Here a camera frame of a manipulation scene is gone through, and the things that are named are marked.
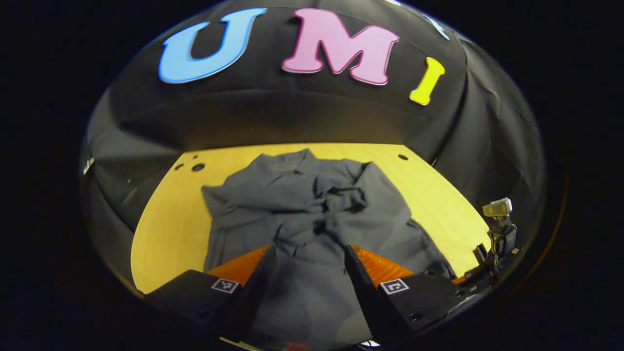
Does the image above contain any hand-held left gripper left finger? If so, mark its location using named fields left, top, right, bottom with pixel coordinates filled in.
left=144, top=245, right=277, bottom=342

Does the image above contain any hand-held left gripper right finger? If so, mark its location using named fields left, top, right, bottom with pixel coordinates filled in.
left=344, top=244, right=468, bottom=344

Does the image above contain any black backdrop cloth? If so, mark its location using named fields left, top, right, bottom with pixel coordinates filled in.
left=80, top=0, right=546, bottom=293

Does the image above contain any grey button-up shirt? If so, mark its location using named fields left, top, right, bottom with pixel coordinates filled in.
left=201, top=149, right=456, bottom=351

